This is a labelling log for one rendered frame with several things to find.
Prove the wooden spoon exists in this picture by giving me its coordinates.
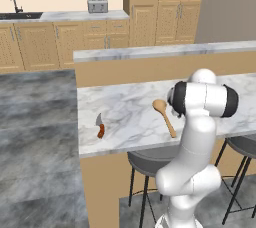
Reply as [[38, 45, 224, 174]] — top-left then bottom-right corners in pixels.
[[152, 99, 177, 139]]

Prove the grey bar stool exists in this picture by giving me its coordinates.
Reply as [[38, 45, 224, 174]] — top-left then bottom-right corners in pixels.
[[126, 145, 183, 228], [214, 133, 256, 226]]

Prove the wooden base cupboard run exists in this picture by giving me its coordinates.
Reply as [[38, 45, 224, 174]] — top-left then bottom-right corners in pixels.
[[0, 18, 131, 74]]

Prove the wooden tall cupboard unit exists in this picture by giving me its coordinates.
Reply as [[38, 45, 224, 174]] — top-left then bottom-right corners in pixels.
[[123, 0, 207, 48]]

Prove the silver toaster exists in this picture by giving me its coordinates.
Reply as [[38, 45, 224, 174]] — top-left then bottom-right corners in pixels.
[[87, 0, 109, 14]]

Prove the black sink with tap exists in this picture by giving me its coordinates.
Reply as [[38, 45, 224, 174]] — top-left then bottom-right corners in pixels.
[[0, 0, 44, 21]]

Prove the knife with brown handle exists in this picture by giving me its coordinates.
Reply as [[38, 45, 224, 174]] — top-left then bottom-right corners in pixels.
[[95, 112, 106, 140]]

